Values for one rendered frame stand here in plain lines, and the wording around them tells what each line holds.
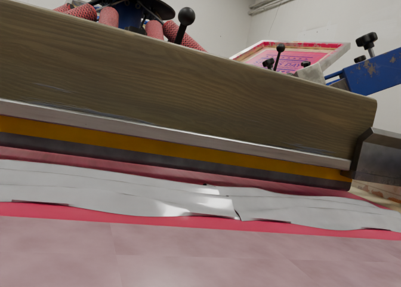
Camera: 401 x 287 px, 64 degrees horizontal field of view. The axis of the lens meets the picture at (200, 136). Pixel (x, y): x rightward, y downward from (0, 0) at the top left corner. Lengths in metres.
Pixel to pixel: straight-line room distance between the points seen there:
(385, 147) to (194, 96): 0.20
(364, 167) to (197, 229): 0.22
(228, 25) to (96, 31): 4.65
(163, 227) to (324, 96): 0.21
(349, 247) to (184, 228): 0.09
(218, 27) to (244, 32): 0.43
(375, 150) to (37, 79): 0.30
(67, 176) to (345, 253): 0.15
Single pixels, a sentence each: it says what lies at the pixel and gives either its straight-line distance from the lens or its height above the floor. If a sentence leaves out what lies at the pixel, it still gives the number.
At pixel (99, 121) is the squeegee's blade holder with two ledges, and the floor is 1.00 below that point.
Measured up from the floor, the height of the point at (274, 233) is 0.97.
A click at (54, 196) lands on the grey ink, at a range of 0.17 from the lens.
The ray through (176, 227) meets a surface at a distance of 0.16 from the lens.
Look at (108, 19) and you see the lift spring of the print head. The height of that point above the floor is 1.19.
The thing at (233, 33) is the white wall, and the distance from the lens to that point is 4.90.
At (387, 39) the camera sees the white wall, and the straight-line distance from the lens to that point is 2.97.
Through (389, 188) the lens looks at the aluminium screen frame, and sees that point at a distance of 0.44.
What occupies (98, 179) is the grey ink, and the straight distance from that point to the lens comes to 0.19.
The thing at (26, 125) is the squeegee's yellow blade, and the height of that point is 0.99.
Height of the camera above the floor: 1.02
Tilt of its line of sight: 5 degrees down
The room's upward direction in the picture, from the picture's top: 12 degrees clockwise
